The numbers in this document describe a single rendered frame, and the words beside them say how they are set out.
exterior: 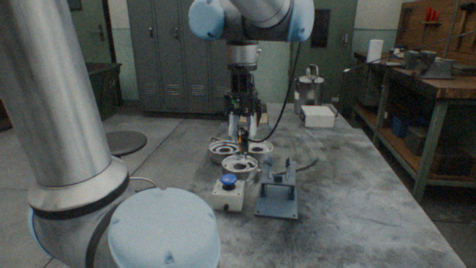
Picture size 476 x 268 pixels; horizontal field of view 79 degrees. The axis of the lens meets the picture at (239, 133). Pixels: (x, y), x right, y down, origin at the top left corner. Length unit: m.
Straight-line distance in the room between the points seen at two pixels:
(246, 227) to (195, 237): 0.36
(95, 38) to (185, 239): 4.49
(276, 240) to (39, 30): 0.53
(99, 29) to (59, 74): 4.34
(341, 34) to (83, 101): 3.50
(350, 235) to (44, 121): 0.59
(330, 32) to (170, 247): 3.51
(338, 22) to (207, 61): 1.58
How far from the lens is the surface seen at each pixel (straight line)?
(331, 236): 0.68
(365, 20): 4.15
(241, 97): 0.68
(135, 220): 0.34
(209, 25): 0.55
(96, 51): 4.76
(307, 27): 0.52
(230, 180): 0.70
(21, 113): 0.36
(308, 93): 1.78
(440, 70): 2.38
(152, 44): 3.82
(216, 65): 3.58
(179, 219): 0.34
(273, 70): 4.04
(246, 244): 0.63
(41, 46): 0.34
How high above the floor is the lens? 1.23
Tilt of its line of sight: 22 degrees down
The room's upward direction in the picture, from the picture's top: straight up
